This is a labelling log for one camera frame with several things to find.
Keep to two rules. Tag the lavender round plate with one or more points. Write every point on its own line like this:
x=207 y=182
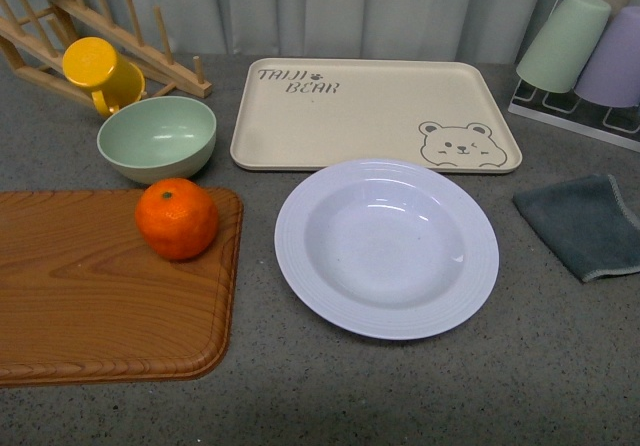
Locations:
x=386 y=249

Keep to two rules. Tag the orange mandarin fruit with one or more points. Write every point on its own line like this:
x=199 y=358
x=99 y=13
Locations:
x=177 y=218

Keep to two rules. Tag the beige bear serving tray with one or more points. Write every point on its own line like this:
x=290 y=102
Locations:
x=306 y=114

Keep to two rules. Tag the light green bowl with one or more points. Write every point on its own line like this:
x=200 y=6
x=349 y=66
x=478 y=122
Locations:
x=159 y=138

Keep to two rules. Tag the grey curtain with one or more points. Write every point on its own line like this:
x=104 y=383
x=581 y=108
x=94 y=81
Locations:
x=472 y=31

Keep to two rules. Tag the brown wooden cutting board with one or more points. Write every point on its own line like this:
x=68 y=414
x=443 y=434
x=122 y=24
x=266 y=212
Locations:
x=85 y=299

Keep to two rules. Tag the grey folded cloth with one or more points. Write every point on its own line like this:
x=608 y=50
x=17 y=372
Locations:
x=586 y=224

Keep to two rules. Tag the yellow mug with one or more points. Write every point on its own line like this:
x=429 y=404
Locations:
x=98 y=69

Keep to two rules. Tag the light green cup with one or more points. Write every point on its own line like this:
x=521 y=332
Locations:
x=561 y=49

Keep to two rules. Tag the purple cup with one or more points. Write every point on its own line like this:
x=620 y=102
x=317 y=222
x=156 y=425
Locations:
x=611 y=76

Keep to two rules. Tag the wooden dish drying rack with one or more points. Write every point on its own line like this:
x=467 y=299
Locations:
x=33 y=44

